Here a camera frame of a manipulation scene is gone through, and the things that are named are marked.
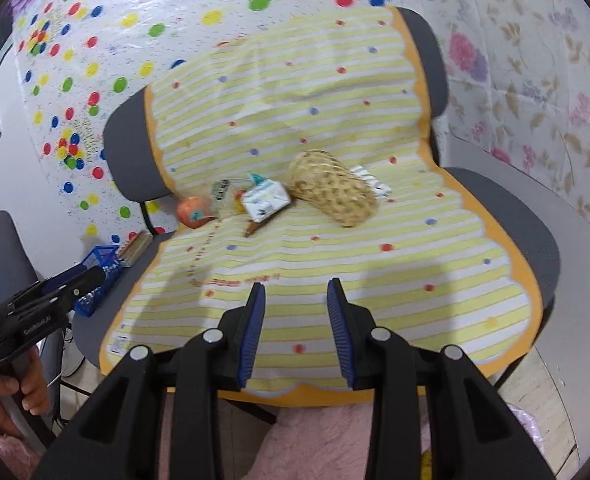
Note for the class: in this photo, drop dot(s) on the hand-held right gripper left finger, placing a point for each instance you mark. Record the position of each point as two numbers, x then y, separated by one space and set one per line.
252 340

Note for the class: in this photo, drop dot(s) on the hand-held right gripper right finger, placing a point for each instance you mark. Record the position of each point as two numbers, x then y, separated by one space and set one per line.
342 340

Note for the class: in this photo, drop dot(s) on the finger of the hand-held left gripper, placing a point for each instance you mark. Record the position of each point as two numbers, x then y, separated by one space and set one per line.
50 285
92 276

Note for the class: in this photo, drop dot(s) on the brown stick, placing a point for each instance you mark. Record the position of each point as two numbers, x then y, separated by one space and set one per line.
252 227

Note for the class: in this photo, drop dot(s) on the clear yellow-edged packet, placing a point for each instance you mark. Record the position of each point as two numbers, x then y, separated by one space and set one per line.
222 190

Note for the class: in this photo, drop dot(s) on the white black-striped wrapper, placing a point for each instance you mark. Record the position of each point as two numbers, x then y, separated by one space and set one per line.
372 182

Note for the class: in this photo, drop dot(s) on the pink plastic bag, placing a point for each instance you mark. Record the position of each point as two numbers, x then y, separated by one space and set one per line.
530 420

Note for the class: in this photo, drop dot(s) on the person's left hand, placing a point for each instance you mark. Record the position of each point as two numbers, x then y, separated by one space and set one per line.
0 400

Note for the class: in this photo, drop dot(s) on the blue plastic basket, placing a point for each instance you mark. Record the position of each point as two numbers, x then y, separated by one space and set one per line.
100 262

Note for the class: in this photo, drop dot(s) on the pink fluffy pants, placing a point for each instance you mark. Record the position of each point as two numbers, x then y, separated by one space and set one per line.
300 440

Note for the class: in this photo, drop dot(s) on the red apple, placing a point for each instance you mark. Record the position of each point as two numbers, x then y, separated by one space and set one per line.
195 210

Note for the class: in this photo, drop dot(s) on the grey office chair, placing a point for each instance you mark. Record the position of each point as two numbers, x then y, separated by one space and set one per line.
500 220

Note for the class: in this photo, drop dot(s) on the yellow striped plastic cloth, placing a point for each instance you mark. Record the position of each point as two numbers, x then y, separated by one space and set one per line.
300 110

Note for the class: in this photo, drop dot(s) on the balloon print plastic sheet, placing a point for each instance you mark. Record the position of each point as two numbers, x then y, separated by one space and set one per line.
125 35

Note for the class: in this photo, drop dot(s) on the floral print plastic sheet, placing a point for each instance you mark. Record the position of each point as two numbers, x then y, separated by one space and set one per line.
525 85

